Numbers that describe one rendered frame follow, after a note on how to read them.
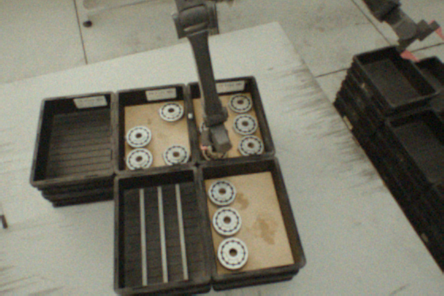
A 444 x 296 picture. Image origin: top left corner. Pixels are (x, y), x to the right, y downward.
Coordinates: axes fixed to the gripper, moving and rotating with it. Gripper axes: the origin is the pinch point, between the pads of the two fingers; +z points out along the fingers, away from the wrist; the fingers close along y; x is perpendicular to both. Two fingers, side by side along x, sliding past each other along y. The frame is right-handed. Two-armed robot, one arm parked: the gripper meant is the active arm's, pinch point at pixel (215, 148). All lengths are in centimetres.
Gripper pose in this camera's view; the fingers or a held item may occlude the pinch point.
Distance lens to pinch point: 143.0
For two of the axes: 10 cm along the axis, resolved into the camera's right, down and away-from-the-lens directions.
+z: 0.0, 5.2, 8.6
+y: 10.0, -0.4, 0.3
